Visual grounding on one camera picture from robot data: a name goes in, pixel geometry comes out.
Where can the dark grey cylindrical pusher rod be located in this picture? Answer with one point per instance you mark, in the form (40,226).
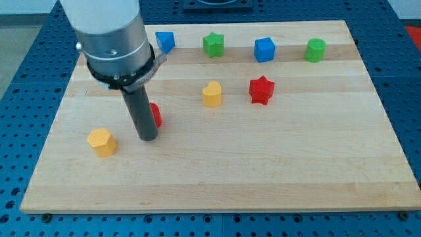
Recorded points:
(139,108)

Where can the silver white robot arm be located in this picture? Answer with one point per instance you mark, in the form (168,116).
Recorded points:
(112,36)

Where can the yellow hexagon block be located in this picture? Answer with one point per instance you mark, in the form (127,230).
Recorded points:
(102,142)

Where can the red round block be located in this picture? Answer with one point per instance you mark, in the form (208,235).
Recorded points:
(156,114)

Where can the blue triangle block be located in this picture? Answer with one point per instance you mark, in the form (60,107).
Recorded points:
(165,41)

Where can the yellow heart block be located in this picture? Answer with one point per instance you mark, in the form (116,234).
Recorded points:
(212,94)

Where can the green star block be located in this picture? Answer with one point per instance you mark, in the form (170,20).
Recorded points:
(213,45)

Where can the light wooden board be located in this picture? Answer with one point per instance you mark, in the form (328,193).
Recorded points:
(323,142)

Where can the red star block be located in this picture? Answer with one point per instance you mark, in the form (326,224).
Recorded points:
(261,90)

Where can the blue cube block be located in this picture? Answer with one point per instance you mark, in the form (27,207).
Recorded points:
(264,50)

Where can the green cylinder block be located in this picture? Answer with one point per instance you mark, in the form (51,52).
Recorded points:
(315,50)

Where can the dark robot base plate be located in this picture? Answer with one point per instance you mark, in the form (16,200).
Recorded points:
(216,5)

